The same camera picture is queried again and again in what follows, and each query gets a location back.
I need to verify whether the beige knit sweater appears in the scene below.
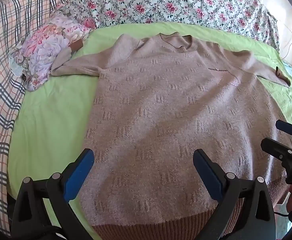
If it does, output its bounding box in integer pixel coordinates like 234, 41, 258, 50
51, 32, 292, 240

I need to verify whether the pink rose floral quilt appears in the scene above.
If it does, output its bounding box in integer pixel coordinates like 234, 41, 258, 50
61, 0, 280, 52

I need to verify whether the floral pink lilac cloth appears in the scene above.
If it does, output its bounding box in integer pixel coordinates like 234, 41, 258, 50
9, 14, 96, 92

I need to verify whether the white wall cable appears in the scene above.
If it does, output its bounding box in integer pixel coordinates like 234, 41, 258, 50
281, 24, 292, 60

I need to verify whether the light green bed sheet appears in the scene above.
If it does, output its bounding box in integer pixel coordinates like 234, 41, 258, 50
7, 21, 292, 240

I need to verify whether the plaid blanket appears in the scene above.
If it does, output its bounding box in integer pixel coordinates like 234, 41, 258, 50
0, 0, 69, 235

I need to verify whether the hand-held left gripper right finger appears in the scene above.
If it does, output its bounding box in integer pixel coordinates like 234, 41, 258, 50
193, 149, 277, 240

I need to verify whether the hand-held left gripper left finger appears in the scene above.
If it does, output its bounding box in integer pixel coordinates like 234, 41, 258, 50
11, 148, 95, 240

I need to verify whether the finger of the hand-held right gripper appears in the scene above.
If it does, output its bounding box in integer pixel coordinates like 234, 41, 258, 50
260, 137, 292, 166
276, 119, 292, 143

